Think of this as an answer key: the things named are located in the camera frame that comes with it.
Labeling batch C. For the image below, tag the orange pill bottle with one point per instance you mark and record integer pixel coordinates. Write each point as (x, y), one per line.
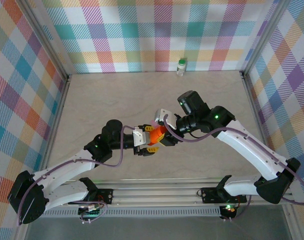
(157, 135)

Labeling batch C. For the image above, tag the white vitamin bottle green cap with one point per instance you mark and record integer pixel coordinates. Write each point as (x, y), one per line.
(181, 68)

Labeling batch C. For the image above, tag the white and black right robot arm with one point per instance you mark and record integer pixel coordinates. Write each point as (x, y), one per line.
(242, 147)

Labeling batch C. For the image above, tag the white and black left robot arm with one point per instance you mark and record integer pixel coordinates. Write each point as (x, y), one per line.
(64, 167)

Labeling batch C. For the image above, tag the aluminium mounting rail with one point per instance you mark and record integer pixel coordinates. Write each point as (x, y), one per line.
(154, 193)

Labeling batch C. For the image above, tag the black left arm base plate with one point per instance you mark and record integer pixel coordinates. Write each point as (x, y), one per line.
(107, 196)

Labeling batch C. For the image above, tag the aluminium side rail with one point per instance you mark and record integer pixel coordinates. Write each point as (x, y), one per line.
(258, 125)
(55, 125)

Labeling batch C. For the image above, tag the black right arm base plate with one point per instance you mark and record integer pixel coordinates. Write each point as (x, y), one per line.
(207, 195)

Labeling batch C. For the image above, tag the aluminium corner post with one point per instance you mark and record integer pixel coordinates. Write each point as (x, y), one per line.
(46, 37)
(265, 37)

